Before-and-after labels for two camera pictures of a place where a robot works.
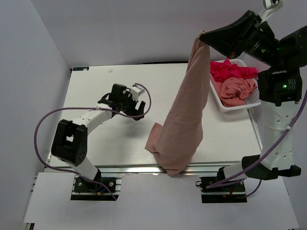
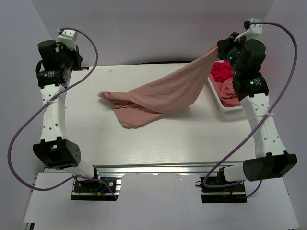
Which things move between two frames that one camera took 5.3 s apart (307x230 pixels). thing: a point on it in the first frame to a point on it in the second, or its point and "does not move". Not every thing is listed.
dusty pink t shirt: (177, 139) to (139, 102)
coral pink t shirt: (233, 91) does not move
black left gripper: (127, 96) to (62, 48)
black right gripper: (225, 38) to (224, 45)
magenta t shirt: (225, 69) does not move
